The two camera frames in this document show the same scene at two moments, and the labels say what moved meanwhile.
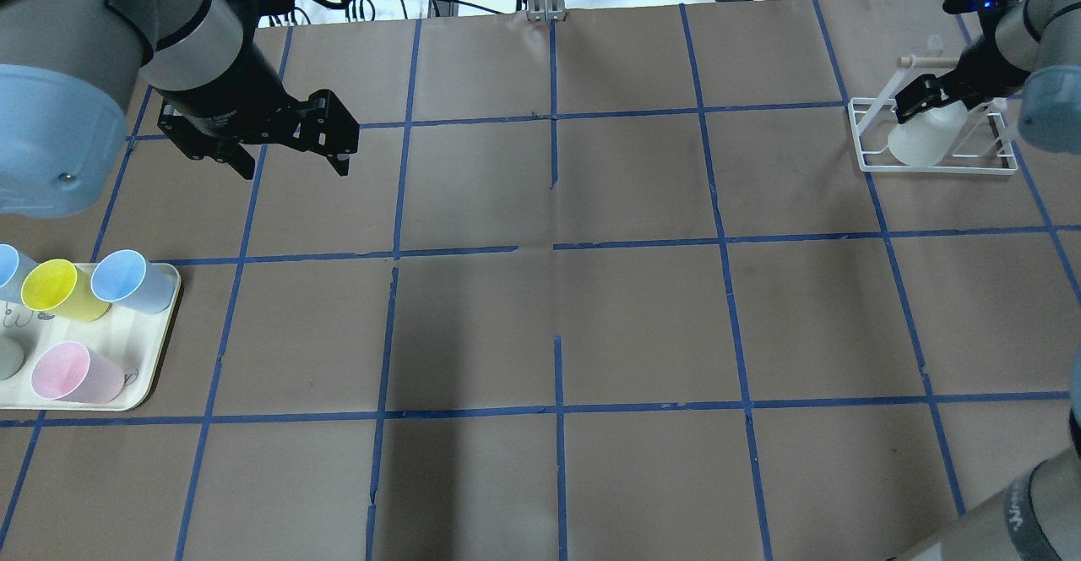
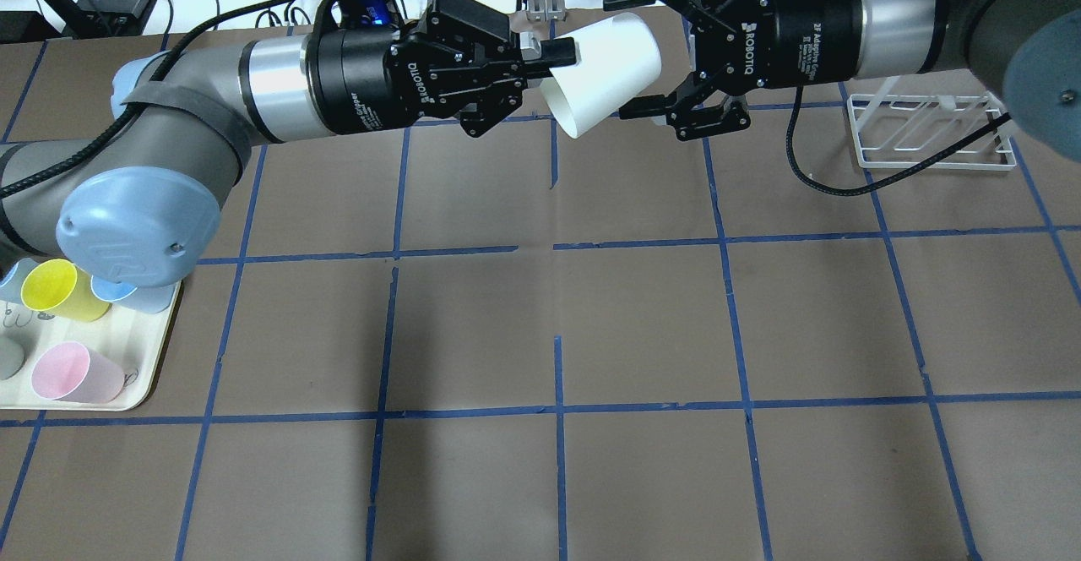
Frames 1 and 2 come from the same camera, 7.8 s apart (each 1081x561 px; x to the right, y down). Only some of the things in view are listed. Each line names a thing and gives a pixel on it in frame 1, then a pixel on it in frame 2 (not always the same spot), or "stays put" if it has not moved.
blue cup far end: x=124 y=276 stays put
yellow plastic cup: x=58 y=287 stays put
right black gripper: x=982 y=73 -> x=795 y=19
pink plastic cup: x=67 y=371 stays put
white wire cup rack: x=982 y=145 stays put
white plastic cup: x=928 y=137 -> x=619 y=61
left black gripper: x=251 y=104 -> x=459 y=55
